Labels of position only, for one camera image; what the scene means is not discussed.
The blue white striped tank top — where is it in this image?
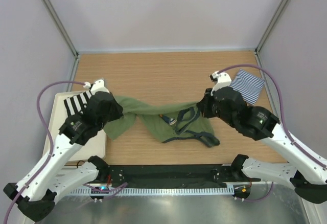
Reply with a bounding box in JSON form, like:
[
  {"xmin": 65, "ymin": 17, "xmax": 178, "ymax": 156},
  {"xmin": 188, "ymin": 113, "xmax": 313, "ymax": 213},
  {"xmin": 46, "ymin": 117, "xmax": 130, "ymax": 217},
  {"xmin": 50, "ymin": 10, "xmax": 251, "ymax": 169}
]
[{"xmin": 230, "ymin": 69, "xmax": 265, "ymax": 105}]

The olive green tank top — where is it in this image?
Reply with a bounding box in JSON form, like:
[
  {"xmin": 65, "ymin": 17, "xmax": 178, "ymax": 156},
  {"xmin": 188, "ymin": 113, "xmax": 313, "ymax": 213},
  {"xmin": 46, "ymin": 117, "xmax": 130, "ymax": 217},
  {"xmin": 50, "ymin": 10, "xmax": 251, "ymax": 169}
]
[{"xmin": 103, "ymin": 96, "xmax": 220, "ymax": 148}]

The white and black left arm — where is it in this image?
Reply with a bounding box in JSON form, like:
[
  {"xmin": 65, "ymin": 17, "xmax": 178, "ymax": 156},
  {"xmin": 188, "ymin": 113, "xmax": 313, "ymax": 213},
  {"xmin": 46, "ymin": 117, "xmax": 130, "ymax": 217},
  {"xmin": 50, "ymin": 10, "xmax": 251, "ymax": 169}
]
[{"xmin": 3, "ymin": 92, "xmax": 123, "ymax": 222}]

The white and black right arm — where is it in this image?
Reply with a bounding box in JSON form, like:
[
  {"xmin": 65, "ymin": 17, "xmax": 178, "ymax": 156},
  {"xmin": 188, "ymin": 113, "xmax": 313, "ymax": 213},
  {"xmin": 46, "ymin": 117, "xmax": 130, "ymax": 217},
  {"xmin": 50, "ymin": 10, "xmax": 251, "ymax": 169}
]
[{"xmin": 197, "ymin": 86, "xmax": 326, "ymax": 204}]

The black white striped tank top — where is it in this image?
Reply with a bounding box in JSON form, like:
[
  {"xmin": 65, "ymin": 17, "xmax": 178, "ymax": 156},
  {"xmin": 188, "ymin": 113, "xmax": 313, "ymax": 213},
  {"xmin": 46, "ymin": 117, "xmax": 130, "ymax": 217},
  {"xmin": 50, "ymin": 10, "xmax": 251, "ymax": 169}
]
[{"xmin": 63, "ymin": 91, "xmax": 92, "ymax": 116}]

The white plastic tray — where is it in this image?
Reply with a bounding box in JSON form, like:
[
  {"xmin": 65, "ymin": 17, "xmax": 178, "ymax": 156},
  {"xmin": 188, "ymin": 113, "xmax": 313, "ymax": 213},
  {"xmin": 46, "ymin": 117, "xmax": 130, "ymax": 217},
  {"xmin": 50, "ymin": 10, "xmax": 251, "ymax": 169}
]
[{"xmin": 43, "ymin": 92, "xmax": 111, "ymax": 162}]

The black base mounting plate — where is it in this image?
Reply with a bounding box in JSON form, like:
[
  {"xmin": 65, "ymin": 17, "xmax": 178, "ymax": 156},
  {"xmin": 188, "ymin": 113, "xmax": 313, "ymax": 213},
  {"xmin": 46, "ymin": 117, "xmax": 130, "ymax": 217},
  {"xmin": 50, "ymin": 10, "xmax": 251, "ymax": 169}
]
[{"xmin": 91, "ymin": 164, "xmax": 249, "ymax": 189}]

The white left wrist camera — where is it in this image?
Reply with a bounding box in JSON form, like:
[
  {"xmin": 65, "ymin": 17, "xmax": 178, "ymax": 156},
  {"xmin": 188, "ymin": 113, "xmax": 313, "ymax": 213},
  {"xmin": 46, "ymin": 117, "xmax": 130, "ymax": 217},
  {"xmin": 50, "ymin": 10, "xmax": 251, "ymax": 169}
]
[{"xmin": 83, "ymin": 78, "xmax": 110, "ymax": 95}]

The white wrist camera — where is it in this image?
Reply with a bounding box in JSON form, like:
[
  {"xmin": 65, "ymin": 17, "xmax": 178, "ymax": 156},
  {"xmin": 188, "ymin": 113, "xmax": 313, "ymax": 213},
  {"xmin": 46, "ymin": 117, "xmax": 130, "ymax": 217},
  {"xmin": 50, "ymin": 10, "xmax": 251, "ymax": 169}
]
[
  {"xmin": 209, "ymin": 71, "xmax": 232, "ymax": 92},
  {"xmin": 83, "ymin": 78, "xmax": 110, "ymax": 95}
]

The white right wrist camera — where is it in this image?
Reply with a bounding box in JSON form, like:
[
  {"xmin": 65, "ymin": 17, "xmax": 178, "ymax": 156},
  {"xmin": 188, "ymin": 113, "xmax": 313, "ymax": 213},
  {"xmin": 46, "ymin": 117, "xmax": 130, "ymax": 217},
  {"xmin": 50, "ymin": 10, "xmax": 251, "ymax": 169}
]
[{"xmin": 209, "ymin": 71, "xmax": 232, "ymax": 92}]

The white slotted cable duct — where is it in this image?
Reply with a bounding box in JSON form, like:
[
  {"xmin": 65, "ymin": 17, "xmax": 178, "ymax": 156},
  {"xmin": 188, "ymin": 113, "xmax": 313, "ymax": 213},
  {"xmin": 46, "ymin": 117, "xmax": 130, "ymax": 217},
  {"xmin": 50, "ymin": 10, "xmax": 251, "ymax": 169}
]
[{"xmin": 68, "ymin": 185, "xmax": 235, "ymax": 196}]

